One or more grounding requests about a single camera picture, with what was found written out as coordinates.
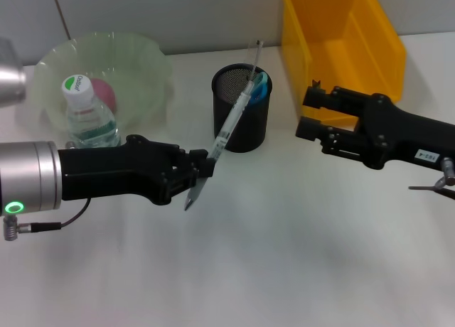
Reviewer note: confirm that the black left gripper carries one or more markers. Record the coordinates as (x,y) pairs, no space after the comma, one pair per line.
(113,170)

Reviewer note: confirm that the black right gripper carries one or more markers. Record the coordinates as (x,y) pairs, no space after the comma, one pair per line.
(401,131)

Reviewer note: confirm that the green plastic wrapper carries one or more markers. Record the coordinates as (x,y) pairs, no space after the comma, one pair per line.
(315,83)

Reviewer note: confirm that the grey silver ballpoint pen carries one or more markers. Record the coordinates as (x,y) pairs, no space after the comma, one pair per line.
(229,124)

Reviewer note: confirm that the blue capped scissors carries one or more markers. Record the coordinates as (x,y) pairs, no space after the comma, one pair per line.
(263,89)

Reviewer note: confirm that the clear plastic ruler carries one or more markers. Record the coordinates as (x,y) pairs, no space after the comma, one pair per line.
(256,57)

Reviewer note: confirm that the clear water bottle green label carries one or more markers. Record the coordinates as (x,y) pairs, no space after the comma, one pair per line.
(92,128)

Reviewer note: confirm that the pink peach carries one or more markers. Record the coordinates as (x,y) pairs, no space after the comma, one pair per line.
(106,94)

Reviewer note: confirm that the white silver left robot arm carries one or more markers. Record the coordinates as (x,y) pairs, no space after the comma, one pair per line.
(28,177)

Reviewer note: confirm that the black mesh pen holder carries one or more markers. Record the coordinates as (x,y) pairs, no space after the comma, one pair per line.
(249,131)

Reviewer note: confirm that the translucent green fruit plate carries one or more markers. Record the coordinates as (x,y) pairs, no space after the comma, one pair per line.
(142,78)

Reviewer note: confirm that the yellow plastic bin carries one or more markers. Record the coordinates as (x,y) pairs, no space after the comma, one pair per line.
(341,57)

